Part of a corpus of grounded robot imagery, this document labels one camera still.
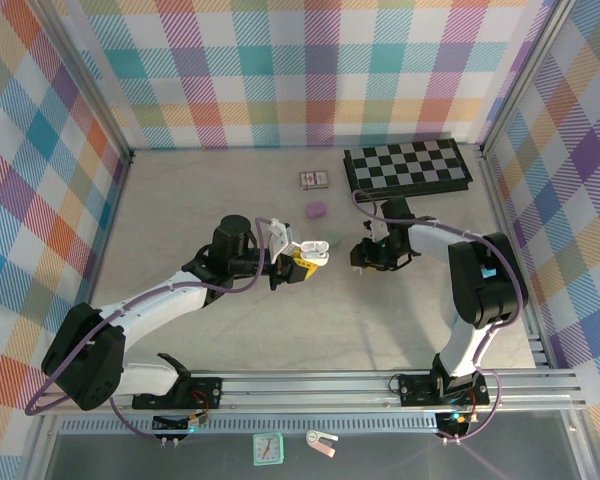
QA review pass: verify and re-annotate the slotted metal cable tray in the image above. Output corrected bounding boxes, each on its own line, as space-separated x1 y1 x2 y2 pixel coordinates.
59 412 439 435

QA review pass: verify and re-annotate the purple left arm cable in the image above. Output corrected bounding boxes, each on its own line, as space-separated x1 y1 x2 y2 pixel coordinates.
24 216 276 444

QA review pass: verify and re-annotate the aluminium frame post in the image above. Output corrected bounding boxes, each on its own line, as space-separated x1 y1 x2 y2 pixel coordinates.
477 0 576 156
29 0 135 164

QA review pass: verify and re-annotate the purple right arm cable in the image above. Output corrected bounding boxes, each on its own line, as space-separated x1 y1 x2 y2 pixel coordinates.
350 189 526 445

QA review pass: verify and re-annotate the black white chessboard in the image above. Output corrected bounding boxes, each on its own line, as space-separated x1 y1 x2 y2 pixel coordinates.
342 139 474 204

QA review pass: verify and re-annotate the teal square clock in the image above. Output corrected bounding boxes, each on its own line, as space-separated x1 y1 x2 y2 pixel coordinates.
252 432 284 467

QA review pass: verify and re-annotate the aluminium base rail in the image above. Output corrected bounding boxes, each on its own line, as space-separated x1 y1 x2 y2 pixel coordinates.
112 369 589 416

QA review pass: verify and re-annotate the black controller board with LED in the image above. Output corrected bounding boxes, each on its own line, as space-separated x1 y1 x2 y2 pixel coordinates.
152 412 209 432
437 410 481 434

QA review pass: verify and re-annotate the small playing card box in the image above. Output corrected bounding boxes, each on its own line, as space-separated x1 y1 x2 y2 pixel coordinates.
298 170 331 192

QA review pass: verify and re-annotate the white pink small tool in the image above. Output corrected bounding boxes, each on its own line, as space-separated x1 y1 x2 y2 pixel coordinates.
305 429 339 458

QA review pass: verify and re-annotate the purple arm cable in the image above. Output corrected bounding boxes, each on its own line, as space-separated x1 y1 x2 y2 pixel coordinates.
24 216 276 444
350 189 526 445

